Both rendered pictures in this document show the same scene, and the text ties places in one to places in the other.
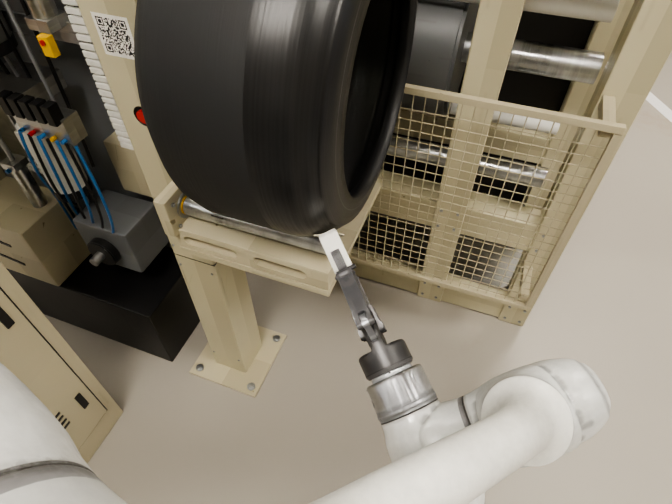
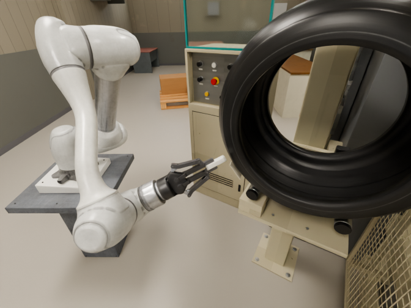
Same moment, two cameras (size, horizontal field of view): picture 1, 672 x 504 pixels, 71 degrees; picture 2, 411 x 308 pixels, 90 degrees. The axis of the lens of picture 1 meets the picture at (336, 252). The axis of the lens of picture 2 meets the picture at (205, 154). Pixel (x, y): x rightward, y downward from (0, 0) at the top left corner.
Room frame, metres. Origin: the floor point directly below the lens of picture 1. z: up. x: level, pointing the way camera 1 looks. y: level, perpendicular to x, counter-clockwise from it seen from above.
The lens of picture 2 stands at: (0.57, -0.55, 1.42)
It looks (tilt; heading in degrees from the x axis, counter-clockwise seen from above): 33 degrees down; 101
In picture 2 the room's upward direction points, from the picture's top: 1 degrees counter-clockwise
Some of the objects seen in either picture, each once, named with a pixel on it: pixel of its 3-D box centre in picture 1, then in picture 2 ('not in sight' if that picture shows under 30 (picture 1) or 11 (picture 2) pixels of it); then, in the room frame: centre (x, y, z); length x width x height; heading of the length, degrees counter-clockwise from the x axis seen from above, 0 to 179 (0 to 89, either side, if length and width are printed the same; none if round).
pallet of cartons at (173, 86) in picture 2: not in sight; (190, 88); (-0.52, 3.63, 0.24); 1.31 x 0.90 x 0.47; 24
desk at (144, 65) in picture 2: not in sight; (146, 60); (-2.85, 6.71, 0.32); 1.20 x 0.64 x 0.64; 99
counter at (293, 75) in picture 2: not in sight; (286, 80); (1.42, 4.03, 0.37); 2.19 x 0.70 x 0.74; 99
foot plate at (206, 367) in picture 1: (239, 352); (276, 254); (0.89, 0.36, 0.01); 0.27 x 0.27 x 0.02; 69
